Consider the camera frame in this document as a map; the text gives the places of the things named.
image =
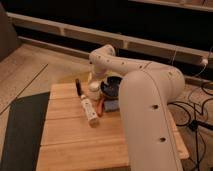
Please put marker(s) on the orange handled tool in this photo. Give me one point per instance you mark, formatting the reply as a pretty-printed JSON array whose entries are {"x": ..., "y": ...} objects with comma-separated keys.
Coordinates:
[{"x": 100, "y": 107}]

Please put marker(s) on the black eraser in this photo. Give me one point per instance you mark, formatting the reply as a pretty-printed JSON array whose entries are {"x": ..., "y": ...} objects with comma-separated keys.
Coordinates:
[{"x": 78, "y": 87}]

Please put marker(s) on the wooden wall shelf rail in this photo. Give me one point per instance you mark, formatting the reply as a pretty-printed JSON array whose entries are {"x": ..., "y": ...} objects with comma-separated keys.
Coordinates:
[{"x": 117, "y": 40}]

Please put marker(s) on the black bowl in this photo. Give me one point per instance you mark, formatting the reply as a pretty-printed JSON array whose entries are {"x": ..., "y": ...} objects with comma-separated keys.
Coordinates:
[{"x": 110, "y": 87}]

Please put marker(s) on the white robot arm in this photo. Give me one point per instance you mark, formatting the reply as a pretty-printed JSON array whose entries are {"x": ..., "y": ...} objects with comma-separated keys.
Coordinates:
[{"x": 144, "y": 93}]

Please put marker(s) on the white marker bottle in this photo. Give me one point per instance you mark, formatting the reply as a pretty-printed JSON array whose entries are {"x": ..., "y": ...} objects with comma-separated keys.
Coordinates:
[{"x": 90, "y": 112}]

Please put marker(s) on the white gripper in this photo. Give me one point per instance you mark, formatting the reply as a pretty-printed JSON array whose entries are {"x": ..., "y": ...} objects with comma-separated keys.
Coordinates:
[{"x": 93, "y": 77}]

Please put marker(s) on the dark floor mat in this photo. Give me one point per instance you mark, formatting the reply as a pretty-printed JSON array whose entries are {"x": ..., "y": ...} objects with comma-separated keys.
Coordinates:
[{"x": 23, "y": 133}]

